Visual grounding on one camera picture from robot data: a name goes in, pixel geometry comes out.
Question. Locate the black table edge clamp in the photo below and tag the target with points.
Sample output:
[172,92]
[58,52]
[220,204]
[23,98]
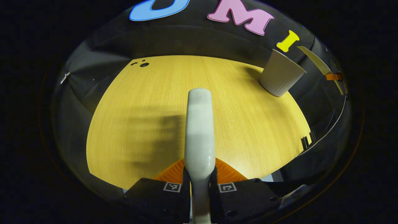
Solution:
[312,135]
[304,143]

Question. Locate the black backdrop cloth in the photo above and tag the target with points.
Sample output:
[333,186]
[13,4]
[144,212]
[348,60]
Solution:
[199,37]

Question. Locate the white cloth clip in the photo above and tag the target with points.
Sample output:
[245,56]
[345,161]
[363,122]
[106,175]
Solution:
[64,78]

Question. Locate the small white broom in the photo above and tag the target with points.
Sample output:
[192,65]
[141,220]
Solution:
[199,130]

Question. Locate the white ribbed garbage bin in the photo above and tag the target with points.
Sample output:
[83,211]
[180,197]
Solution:
[279,76]

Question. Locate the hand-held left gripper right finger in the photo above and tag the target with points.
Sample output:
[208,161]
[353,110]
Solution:
[245,199]

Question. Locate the white dustpan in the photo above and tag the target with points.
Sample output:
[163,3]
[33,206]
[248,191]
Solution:
[317,62]

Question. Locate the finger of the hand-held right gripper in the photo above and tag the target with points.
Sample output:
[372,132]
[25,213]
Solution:
[334,76]

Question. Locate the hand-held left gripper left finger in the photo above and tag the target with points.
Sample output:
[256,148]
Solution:
[155,199]

